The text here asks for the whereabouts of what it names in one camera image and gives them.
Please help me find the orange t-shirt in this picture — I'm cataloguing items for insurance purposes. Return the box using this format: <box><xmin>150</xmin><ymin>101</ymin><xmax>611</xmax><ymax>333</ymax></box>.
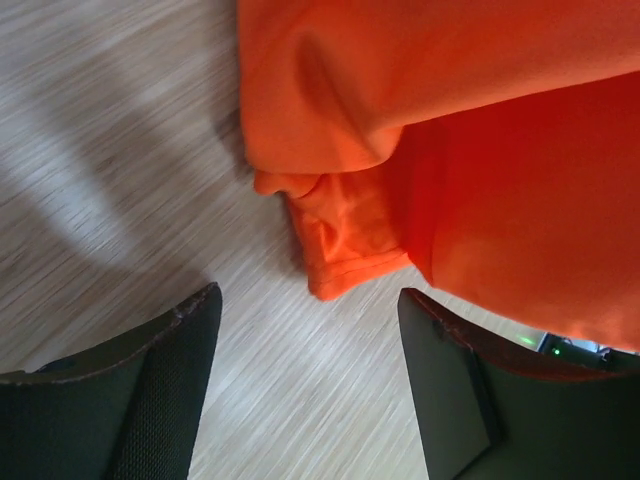
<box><xmin>237</xmin><ymin>1</ymin><xmax>639</xmax><ymax>350</ymax></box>

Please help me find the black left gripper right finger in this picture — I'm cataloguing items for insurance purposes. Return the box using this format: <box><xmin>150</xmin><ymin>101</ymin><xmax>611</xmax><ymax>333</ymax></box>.
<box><xmin>398</xmin><ymin>288</ymin><xmax>639</xmax><ymax>479</ymax></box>

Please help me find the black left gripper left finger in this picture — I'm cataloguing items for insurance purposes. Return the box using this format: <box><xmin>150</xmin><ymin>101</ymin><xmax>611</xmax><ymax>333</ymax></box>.
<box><xmin>1</xmin><ymin>283</ymin><xmax>222</xmax><ymax>479</ymax></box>

